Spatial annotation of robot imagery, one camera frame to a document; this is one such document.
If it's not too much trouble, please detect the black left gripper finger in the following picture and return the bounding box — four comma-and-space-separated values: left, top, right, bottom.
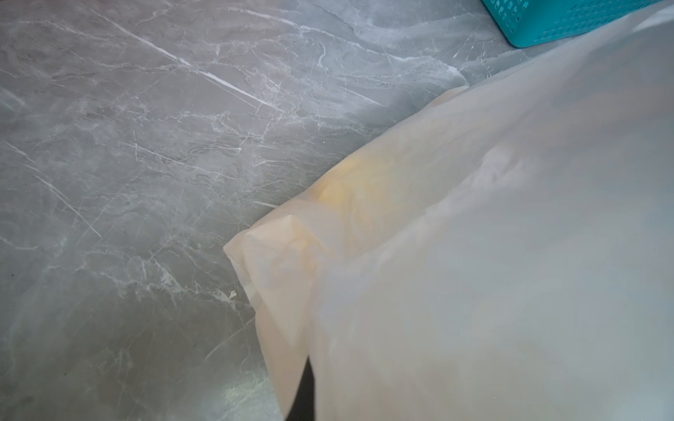
285, 359, 315, 421

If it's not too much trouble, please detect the white plastic bag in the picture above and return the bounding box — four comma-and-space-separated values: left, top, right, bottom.
225, 1, 673, 420

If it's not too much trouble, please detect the yellow fruit in bag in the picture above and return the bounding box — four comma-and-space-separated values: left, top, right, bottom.
307, 155, 419, 226

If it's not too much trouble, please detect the teal plastic basket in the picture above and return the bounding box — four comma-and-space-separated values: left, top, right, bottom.
483, 0, 658, 48

